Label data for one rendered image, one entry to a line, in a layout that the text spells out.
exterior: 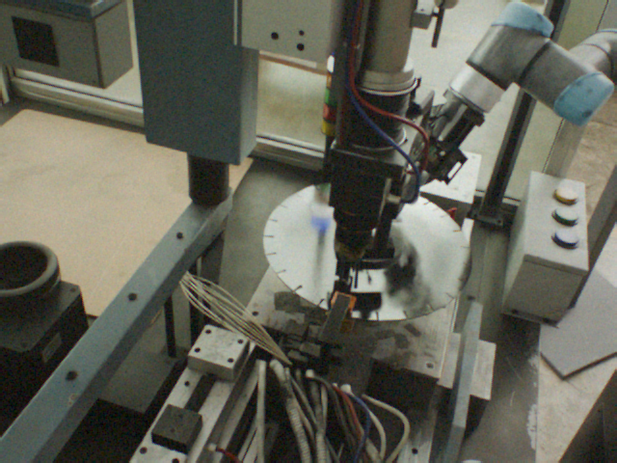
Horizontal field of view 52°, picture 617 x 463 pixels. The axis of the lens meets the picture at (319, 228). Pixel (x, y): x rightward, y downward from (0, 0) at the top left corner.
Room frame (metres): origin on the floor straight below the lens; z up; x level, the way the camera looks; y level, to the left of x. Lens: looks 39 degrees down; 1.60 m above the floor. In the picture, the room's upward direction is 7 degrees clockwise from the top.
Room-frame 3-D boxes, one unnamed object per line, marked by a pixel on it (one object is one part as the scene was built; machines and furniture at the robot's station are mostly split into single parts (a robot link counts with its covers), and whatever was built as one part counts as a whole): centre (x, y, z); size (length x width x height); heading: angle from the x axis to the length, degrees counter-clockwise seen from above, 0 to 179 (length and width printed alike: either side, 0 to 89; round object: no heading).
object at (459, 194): (1.08, -0.21, 0.82); 0.18 x 0.18 x 0.15; 77
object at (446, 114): (0.72, -0.12, 1.21); 0.08 x 0.06 x 0.03; 167
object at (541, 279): (0.97, -0.44, 0.82); 0.28 x 0.11 x 0.15; 167
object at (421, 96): (0.69, -0.09, 1.17); 0.06 x 0.05 x 0.20; 158
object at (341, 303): (0.58, -0.04, 0.95); 0.10 x 0.03 x 0.07; 167
